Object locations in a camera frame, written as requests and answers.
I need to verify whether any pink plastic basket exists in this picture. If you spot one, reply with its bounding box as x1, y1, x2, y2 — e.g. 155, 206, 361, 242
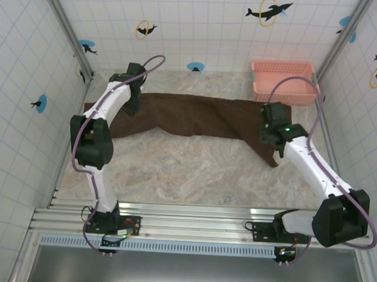
249, 59, 323, 107

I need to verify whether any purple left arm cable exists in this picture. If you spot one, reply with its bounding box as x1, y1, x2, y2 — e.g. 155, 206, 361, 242
64, 50, 167, 260

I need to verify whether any blue circle diver sticker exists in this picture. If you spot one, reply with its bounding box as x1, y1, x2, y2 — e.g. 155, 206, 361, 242
30, 93, 49, 114

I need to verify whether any brown towel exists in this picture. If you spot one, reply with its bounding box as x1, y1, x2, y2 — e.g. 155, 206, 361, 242
81, 88, 294, 169

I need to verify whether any large dolphins and ring sticker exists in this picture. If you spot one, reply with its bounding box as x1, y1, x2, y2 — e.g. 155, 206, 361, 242
244, 0, 294, 29

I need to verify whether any aluminium corner post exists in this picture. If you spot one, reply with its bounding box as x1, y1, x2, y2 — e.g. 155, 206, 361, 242
316, 0, 376, 86
36, 0, 99, 82

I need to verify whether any yellow ring seal sticker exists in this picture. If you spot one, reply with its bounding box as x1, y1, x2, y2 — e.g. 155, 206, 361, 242
75, 61, 88, 85

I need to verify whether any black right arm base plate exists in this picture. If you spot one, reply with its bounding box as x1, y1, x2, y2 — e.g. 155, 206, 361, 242
245, 220, 312, 247

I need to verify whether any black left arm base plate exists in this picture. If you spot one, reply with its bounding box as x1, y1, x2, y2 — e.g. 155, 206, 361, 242
84, 211, 143, 238

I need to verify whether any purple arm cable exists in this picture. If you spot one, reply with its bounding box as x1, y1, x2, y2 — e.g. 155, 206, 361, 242
64, 50, 167, 260
259, 74, 377, 271

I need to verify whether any white slotted cable duct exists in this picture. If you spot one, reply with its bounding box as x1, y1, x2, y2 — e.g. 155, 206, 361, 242
39, 233, 369, 264

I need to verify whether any small dolphin and ring sticker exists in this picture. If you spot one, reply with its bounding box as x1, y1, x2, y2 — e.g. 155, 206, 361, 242
135, 18, 159, 41

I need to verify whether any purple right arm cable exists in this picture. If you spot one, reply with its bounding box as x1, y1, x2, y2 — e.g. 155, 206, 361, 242
259, 74, 377, 271

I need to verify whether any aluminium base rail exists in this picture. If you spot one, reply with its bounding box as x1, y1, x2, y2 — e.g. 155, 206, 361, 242
28, 196, 375, 252

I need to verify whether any blue oval shark sticker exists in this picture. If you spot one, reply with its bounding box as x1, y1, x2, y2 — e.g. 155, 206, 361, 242
76, 39, 99, 56

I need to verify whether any small blue oval sticker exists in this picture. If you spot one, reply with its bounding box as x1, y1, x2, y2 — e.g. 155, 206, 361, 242
186, 61, 206, 74

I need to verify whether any blue patch fish sticker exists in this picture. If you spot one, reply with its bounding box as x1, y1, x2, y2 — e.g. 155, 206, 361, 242
335, 15, 358, 44

